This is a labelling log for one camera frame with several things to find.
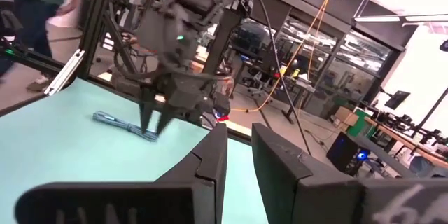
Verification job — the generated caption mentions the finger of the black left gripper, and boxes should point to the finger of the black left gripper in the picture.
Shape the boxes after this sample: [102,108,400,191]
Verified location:
[155,104,176,136]
[139,94,156,135]

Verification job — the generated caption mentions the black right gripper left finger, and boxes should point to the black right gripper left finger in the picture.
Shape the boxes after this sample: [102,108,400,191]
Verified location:
[15,122,228,224]

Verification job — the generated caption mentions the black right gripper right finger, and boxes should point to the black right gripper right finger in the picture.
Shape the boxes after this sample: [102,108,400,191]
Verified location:
[251,122,448,224]

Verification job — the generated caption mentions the blue white braided cable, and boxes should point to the blue white braided cable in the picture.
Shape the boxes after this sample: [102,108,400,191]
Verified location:
[92,111,159,143]

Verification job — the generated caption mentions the black computer blue light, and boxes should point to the black computer blue light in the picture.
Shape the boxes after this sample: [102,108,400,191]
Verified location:
[326,132,370,176]

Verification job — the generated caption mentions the cardboard box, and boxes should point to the cardboard box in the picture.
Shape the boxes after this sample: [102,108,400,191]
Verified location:
[334,106,361,127]

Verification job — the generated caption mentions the silver aluminium extrusion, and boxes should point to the silver aluminium extrusion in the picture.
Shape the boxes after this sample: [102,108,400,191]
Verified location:
[43,49,85,97]

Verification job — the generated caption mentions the small tilted black monitor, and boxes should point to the small tilted black monitor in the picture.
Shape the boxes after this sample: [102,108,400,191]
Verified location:
[384,90,411,111]

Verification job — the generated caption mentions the person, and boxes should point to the person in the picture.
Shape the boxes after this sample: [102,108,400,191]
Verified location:
[0,0,87,92]

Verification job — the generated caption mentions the black hanging cable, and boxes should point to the black hanging cable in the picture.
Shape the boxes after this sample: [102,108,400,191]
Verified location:
[246,0,313,157]

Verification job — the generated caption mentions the black table frame post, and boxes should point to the black table frame post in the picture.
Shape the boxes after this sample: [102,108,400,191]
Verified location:
[76,0,132,80]

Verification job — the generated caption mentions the yellow hanging cable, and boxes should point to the yellow hanging cable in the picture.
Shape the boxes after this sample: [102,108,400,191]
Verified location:
[230,0,342,113]

